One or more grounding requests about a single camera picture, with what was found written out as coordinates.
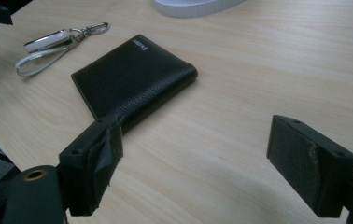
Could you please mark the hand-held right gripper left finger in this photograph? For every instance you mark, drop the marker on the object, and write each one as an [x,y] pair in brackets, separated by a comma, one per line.
[84,168]

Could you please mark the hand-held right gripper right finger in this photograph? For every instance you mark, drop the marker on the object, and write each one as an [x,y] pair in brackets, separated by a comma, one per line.
[302,168]

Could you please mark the black leather wallet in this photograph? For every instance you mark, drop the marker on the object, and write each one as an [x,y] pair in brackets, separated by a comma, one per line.
[131,81]

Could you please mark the white round container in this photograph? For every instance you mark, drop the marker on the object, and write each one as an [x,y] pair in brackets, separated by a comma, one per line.
[190,6]

